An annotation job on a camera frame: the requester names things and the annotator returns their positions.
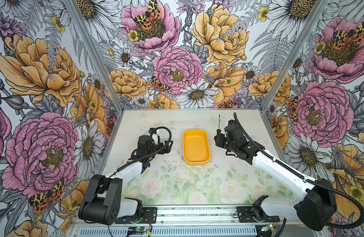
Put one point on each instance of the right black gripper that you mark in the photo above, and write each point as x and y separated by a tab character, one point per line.
218	142

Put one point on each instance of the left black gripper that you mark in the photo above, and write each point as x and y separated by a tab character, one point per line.
166	150

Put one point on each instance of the orange black handled screwdriver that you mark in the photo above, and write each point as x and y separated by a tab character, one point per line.
219	126

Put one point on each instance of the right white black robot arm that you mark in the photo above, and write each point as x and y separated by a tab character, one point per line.
314	204

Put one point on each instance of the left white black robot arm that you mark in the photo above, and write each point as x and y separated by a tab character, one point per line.
103	202

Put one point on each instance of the yellow plastic bin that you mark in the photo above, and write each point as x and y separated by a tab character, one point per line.
196	151

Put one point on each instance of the left green circuit board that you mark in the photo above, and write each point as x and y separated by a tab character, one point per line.
137	231

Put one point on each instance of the green circuit board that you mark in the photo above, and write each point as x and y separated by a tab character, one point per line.
137	231
267	228

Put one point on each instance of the right green circuit board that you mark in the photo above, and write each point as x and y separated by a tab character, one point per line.
267	228

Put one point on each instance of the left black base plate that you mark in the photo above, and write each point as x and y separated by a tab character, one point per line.
145	216

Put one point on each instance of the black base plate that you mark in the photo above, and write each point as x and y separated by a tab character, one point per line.
145	216
249	214

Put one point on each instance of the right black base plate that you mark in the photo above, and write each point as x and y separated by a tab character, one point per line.
249	214

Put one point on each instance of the aluminium front rail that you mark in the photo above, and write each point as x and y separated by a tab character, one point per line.
199	215

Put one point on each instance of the white vented cable duct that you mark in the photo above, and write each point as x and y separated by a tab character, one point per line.
171	231

